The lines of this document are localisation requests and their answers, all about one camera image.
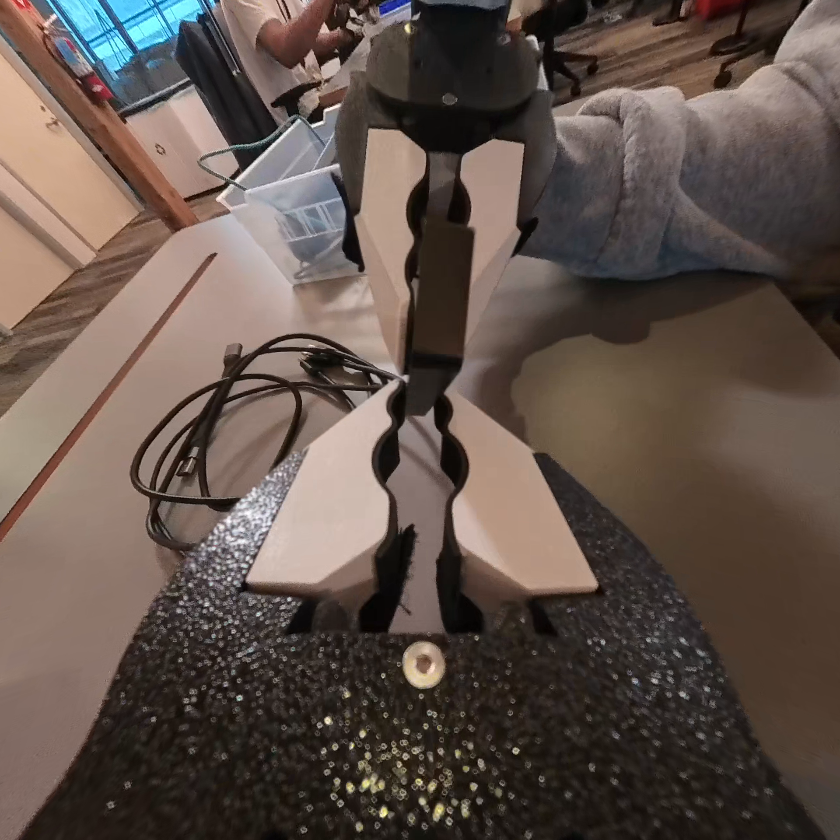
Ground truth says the long black cable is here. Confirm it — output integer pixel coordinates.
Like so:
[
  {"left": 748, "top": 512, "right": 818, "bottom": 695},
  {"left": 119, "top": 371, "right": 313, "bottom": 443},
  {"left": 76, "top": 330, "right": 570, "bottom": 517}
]
[{"left": 130, "top": 333, "right": 404, "bottom": 552}]

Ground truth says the black usb hub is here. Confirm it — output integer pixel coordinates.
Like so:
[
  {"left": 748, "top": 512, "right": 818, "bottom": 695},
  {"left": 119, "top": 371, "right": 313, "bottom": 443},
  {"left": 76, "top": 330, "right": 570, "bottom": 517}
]
[{"left": 403, "top": 154, "right": 476, "bottom": 417}]

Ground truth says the paned window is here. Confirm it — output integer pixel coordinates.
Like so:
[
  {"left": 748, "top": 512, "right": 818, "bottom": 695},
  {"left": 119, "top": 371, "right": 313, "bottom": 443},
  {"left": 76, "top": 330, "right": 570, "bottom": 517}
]
[{"left": 49, "top": 0, "right": 231, "bottom": 109}]

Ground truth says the black office chair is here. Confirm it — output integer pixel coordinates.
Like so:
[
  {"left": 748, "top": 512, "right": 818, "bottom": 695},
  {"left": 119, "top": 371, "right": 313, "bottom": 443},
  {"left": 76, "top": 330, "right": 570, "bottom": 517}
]
[{"left": 525, "top": 0, "right": 601, "bottom": 99}]

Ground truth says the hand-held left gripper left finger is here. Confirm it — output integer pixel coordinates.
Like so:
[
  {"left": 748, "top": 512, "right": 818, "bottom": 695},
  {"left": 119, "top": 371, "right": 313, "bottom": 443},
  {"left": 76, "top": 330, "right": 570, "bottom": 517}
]
[{"left": 246, "top": 379, "right": 416, "bottom": 632}]

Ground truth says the black chair base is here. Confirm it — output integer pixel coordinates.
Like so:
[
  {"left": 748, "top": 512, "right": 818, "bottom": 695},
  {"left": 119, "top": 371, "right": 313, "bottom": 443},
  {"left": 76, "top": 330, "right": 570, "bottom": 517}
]
[{"left": 712, "top": 29, "right": 782, "bottom": 89}]

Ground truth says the short black usb cable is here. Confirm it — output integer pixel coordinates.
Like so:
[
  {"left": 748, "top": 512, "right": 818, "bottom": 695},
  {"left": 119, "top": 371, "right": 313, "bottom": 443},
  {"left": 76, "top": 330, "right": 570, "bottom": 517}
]
[{"left": 177, "top": 341, "right": 247, "bottom": 480}]

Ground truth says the green braided cable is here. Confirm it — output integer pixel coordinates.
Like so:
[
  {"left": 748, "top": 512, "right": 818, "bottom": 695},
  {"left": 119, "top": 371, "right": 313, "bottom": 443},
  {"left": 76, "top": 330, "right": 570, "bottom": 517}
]
[{"left": 196, "top": 115, "right": 316, "bottom": 194}]

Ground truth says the fire extinguisher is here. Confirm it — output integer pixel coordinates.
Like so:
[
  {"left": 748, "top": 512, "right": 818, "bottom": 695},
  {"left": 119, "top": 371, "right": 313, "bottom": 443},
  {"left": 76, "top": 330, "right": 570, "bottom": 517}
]
[{"left": 42, "top": 13, "right": 109, "bottom": 99}]

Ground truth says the person's right forearm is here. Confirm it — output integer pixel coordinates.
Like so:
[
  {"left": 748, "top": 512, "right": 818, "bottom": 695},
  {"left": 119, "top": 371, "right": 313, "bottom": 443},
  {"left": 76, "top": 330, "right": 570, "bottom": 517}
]
[{"left": 331, "top": 0, "right": 840, "bottom": 283}]

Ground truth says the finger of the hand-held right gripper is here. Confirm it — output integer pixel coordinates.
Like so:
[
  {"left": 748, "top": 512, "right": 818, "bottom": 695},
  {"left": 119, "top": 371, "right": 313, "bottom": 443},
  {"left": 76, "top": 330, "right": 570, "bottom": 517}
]
[
  {"left": 449, "top": 139, "right": 539, "bottom": 349},
  {"left": 354, "top": 128, "right": 434, "bottom": 371}
]

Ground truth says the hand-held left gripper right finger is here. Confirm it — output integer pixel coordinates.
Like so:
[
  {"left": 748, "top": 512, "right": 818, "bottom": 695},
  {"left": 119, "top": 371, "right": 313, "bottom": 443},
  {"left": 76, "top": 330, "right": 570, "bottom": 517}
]
[{"left": 434, "top": 392, "right": 600, "bottom": 634}]

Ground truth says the wooden post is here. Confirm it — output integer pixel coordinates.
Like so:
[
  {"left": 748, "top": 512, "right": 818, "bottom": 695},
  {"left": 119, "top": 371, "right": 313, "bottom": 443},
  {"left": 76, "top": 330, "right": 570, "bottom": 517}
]
[{"left": 0, "top": 0, "right": 198, "bottom": 231}]

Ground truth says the beige door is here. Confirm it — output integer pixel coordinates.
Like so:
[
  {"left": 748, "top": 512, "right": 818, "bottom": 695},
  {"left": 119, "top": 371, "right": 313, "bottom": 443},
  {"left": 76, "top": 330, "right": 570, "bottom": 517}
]
[
  {"left": 0, "top": 197, "right": 80, "bottom": 329},
  {"left": 0, "top": 49, "right": 142, "bottom": 253}
]

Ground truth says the dark hanging jacket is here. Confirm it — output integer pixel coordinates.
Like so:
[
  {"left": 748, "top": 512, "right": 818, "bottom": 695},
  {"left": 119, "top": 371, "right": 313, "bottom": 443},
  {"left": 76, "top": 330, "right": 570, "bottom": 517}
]
[{"left": 176, "top": 20, "right": 277, "bottom": 172}]

